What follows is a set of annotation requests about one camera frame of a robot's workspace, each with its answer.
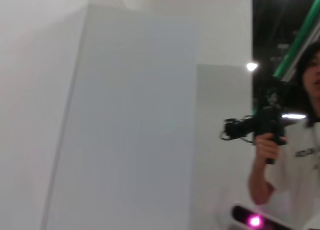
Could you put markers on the person in white t-shirt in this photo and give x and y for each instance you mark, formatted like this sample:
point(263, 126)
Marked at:
point(300, 165)

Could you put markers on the green ceiling pipe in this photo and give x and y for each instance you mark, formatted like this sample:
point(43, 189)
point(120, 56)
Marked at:
point(300, 27)

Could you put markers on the black device with pink light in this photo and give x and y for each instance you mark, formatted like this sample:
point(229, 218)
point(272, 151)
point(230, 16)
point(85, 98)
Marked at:
point(240, 215)

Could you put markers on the bright ceiling lamp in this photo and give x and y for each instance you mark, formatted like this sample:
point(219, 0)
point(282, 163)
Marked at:
point(251, 66)

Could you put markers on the person's bare forearm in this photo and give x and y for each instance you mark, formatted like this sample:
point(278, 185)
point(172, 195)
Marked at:
point(260, 180)

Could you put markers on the black handheld controller device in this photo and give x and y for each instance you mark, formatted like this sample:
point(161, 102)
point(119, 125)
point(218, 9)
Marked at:
point(265, 120)

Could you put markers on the person's bare hand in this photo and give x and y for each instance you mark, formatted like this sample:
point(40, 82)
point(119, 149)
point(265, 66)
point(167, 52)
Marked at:
point(265, 147)

